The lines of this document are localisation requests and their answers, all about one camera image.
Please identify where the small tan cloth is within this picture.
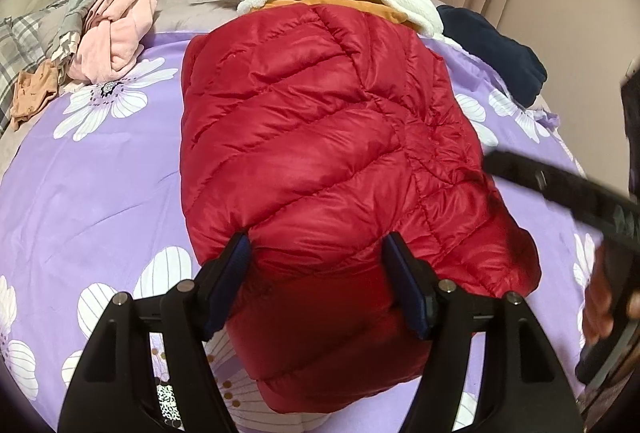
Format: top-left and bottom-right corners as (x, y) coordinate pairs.
(10, 60), (61, 131)

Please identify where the person's right hand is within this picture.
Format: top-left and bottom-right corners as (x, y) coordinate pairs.
(582, 245), (619, 349)

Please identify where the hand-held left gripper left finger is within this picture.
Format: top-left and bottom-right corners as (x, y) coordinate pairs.
(57, 232), (252, 433)

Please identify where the grey and black garment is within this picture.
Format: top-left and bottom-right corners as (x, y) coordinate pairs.
(37, 0), (116, 64)

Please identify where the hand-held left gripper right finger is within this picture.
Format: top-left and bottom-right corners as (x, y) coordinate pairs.
(382, 232), (583, 433)

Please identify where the pink garment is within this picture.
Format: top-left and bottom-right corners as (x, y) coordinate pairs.
(67, 0), (160, 86)

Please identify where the large red down jacket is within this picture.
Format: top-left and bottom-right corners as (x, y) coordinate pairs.
(179, 5), (543, 414)

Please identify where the orange garment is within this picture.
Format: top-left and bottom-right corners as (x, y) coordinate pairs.
(262, 0), (408, 34)

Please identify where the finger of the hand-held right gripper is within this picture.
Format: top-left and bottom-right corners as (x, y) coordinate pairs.
(482, 150), (626, 241)

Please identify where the plaid cloth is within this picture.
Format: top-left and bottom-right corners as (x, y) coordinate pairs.
(0, 5), (66, 134)

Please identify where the purple floral bed sheet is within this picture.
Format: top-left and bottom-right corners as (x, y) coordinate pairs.
(0, 30), (608, 433)

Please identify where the navy garment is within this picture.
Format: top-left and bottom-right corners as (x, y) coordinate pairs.
(437, 4), (548, 108)

